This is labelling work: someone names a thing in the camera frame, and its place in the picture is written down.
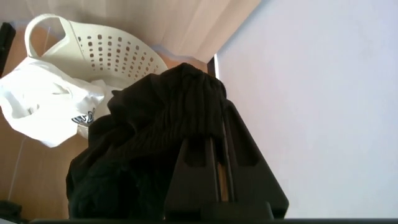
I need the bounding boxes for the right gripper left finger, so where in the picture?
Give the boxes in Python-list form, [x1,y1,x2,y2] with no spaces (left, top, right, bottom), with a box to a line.
[164,136,221,219]

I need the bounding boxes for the white laundry basket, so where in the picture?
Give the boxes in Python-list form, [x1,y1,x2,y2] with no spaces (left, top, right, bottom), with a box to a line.
[24,12,169,91]

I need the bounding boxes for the black shorts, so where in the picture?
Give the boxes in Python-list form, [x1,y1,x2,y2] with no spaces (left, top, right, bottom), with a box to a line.
[65,62,230,220]

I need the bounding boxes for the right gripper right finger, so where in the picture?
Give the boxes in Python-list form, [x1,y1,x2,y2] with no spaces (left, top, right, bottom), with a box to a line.
[221,100,290,219]

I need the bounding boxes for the white garment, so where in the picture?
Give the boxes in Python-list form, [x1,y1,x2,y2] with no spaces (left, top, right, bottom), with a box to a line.
[0,56,126,149]

